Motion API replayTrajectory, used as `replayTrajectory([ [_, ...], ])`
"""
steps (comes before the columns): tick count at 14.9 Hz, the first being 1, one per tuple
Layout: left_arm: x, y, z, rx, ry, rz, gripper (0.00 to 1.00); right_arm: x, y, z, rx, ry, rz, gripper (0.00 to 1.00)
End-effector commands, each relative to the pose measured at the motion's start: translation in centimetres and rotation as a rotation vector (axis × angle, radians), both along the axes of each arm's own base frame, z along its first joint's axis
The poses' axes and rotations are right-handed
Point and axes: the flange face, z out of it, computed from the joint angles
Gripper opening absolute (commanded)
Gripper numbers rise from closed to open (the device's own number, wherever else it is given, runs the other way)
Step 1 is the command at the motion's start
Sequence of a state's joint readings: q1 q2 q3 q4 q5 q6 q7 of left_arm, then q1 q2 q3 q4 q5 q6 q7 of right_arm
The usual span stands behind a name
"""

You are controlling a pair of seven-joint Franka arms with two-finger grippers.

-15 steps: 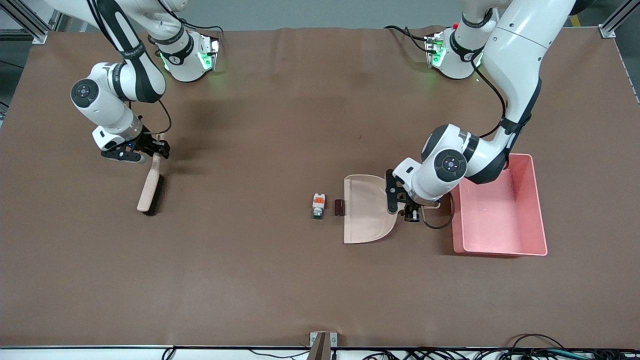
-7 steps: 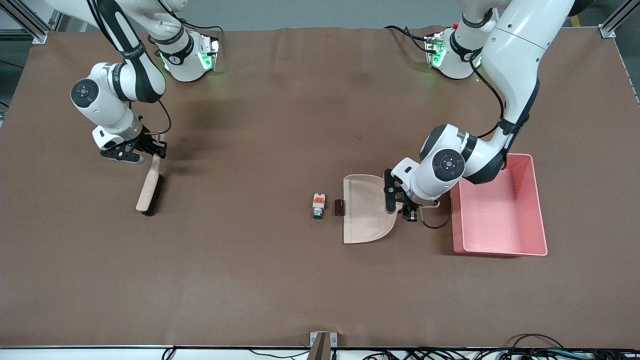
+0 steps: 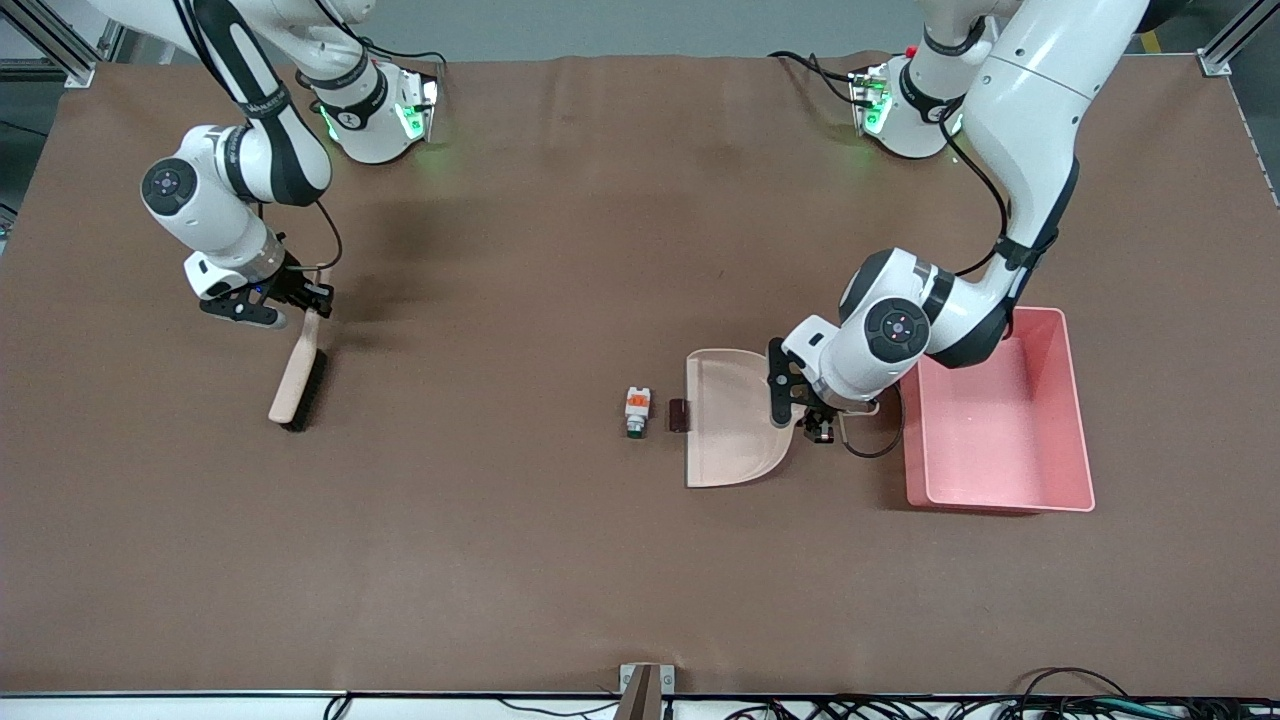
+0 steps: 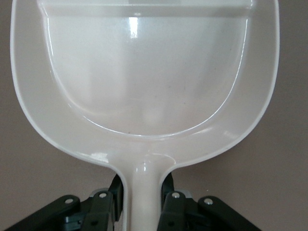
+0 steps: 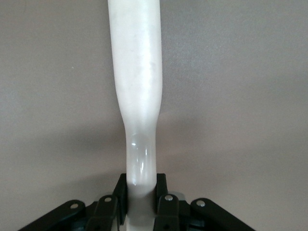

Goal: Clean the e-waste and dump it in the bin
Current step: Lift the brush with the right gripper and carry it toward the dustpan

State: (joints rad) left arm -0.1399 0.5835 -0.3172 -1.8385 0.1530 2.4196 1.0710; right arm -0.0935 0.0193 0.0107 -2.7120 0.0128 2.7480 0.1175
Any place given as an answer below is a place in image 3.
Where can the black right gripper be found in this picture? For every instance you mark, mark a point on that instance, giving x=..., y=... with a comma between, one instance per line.
x=293, y=284

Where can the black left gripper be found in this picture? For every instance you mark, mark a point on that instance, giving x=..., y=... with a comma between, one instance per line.
x=819, y=421

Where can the beige plastic dustpan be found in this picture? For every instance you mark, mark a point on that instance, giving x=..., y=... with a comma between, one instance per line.
x=725, y=430

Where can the beige hand brush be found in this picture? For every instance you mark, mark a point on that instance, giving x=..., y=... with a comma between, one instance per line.
x=295, y=385

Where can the small dark brown component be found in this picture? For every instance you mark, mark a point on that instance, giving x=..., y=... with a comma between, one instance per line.
x=679, y=414

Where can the white orange electronic component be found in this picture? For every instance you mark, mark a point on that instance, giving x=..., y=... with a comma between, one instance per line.
x=637, y=404

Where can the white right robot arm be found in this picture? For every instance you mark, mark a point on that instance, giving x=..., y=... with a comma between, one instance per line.
x=200, y=200

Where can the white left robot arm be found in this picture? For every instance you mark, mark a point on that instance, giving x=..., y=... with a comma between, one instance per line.
x=1030, y=120

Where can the pink plastic bin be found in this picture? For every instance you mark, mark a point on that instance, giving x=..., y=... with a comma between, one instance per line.
x=1000, y=450

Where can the brown table mat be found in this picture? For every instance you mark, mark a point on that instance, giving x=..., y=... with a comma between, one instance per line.
x=500, y=560

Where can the brown angled bar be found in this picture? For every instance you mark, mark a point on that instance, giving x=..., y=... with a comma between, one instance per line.
x=638, y=700

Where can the grey metal bracket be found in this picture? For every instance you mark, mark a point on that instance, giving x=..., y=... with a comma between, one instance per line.
x=667, y=678

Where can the aluminium frame profile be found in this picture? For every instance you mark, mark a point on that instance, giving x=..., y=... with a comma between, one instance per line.
x=75, y=72
x=1215, y=62

